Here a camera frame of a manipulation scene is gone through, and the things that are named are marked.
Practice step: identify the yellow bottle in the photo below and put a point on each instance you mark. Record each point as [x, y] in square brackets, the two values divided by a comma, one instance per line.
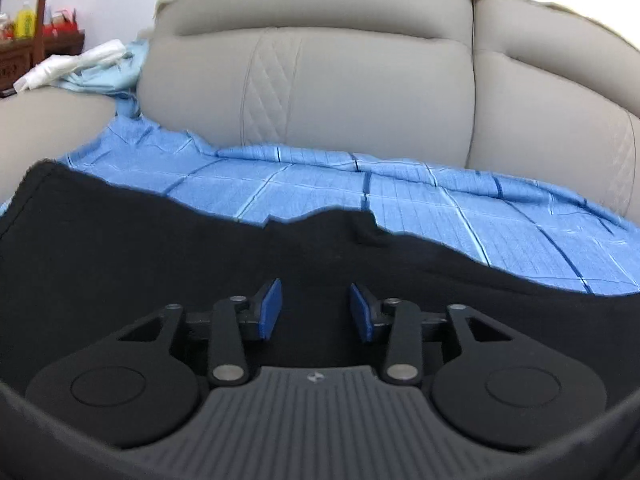
[24, 21]

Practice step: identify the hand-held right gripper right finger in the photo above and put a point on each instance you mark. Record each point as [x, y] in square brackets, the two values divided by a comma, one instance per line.
[360, 312]

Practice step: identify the red box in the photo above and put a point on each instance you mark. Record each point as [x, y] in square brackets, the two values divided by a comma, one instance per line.
[62, 24]

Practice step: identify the blue checked bed sheet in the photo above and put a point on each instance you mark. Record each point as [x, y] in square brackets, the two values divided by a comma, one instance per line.
[400, 200]

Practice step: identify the light blue cloth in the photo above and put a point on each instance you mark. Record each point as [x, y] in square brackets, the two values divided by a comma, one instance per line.
[107, 77]

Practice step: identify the grey leather sofa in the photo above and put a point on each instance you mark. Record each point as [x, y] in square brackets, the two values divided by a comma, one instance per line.
[360, 90]

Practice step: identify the white cloth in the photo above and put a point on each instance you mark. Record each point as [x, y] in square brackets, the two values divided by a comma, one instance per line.
[65, 66]

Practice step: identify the curved wooden post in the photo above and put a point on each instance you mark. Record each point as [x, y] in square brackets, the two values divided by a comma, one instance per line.
[42, 10]

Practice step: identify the black pants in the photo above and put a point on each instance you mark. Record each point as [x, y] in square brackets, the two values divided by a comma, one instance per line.
[150, 250]

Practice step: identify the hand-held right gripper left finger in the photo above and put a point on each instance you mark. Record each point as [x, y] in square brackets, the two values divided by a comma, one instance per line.
[270, 310]

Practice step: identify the wooden cabinet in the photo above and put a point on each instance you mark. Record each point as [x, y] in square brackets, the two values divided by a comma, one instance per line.
[22, 62]

